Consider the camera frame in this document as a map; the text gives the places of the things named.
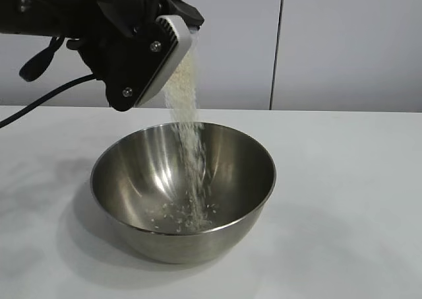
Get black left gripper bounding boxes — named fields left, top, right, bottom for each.
left=67, top=0, right=204, bottom=83

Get black cable connector loop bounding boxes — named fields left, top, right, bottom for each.
left=18, top=36, right=65, bottom=83

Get white rice grains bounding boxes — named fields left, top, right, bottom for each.
left=152, top=31, right=221, bottom=231

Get stainless steel mixing bowl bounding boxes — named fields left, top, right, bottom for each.
left=90, top=121, right=276, bottom=265

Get black cable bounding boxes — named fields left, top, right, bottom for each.
left=0, top=73, right=100, bottom=129

